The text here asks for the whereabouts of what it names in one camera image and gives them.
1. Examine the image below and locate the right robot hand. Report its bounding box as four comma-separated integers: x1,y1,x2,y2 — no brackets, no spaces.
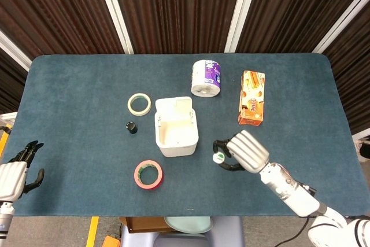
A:
213,130,271,174

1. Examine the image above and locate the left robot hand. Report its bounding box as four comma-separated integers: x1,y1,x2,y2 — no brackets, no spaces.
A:
0,140,45,201

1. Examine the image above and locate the white plastic container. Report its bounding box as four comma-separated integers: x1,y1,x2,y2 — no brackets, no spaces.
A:
154,96,199,158

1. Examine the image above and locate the orange snack box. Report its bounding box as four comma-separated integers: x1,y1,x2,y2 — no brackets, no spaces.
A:
238,70,266,127

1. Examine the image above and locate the blue table mat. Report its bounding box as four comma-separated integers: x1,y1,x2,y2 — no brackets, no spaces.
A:
1,53,370,218

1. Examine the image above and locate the purple wrapped paper towel roll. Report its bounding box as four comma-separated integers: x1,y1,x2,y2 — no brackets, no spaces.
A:
190,59,223,98

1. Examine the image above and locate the pale green round plate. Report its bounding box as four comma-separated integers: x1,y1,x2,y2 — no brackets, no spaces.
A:
164,216,214,234

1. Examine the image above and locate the yellow floor tape strip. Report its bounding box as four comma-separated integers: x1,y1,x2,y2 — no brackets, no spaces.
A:
86,216,100,247

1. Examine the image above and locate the red tape roll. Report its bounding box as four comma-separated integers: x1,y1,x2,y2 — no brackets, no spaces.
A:
133,160,164,191

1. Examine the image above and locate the grey plastic stool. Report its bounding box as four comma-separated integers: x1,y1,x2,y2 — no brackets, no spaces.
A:
120,216,246,247

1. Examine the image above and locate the cream masking tape roll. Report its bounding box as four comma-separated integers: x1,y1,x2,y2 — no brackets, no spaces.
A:
127,93,152,117

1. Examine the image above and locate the orange object on floor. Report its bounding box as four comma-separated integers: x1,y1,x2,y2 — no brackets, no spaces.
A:
102,235,121,247

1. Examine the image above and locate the brown cardboard box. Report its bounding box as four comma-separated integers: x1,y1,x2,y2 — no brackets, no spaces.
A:
119,216,176,234

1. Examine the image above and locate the white partition post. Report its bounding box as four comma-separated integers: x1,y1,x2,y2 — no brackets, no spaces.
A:
94,0,134,55
313,0,370,54
224,0,262,54
0,30,32,72

